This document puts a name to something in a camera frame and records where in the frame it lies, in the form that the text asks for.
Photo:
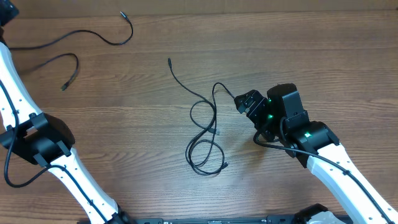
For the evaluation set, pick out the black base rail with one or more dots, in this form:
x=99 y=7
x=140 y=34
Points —
x=270 y=219

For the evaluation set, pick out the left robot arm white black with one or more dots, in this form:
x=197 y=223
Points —
x=44 y=140

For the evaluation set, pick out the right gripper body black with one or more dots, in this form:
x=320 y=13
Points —
x=260 y=115

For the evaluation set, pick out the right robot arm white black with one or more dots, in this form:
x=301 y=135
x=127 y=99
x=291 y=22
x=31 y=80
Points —
x=280 y=116

